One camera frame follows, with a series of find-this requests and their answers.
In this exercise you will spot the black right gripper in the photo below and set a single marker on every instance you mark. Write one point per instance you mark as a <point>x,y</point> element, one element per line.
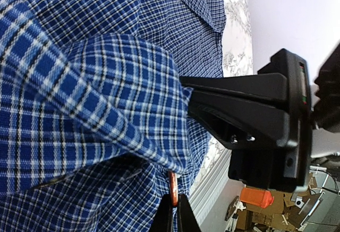
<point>270,137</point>

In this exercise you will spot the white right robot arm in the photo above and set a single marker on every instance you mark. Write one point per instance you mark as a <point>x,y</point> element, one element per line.
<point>325,101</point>

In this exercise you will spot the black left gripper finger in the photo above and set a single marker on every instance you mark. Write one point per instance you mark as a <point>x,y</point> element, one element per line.
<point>163,220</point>

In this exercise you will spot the blue plaid shirt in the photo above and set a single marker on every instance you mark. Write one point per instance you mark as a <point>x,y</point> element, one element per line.
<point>93,114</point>

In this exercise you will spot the orange plastic bottle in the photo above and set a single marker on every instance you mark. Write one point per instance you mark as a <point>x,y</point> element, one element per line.
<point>256,197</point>

